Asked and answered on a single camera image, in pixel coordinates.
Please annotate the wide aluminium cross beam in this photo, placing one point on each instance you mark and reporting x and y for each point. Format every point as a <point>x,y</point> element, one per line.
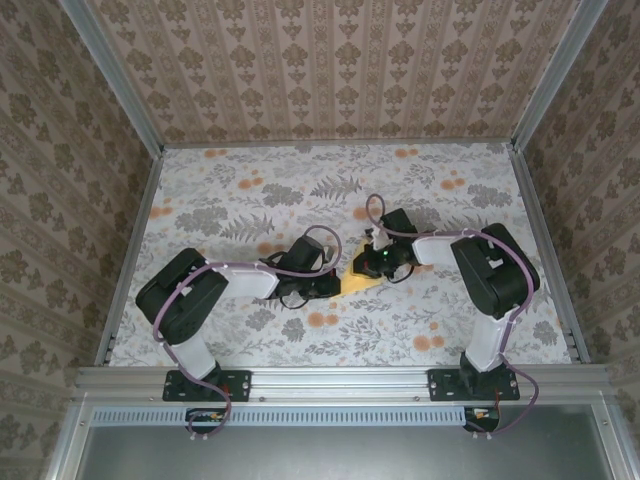
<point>340,382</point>

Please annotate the yellow paper sheet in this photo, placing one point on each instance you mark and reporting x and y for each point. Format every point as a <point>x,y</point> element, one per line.
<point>357,285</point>

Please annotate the thin aluminium cross rail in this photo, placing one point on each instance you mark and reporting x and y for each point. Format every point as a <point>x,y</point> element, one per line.
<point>340,144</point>

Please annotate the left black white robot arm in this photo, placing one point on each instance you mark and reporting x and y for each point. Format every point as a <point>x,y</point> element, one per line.
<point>180,300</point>

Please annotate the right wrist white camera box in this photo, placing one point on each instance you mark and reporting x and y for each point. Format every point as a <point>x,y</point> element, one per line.
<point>377,239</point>

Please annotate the aluminium lower frame bar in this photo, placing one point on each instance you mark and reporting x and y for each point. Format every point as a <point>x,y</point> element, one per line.
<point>612,440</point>
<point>70,440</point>

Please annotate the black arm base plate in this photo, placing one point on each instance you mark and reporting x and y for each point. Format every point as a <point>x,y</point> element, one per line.
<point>240,385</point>
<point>440,385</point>

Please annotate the aluminium side rail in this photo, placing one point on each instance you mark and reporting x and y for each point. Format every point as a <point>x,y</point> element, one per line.
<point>533,200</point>
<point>145,200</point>

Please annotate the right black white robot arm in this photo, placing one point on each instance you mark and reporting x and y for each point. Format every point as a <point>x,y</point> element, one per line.
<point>500,275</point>

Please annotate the floral patterned table mat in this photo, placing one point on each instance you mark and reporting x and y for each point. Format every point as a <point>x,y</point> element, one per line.
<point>350,340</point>

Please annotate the black electronics box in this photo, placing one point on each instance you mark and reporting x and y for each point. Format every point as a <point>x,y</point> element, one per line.
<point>200,425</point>
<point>482,424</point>

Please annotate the grey metal sheet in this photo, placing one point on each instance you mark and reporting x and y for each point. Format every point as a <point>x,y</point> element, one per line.
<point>350,455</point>

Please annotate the aluminium corner post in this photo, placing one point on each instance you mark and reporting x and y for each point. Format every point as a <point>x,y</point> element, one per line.
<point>119,80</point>
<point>553,75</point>

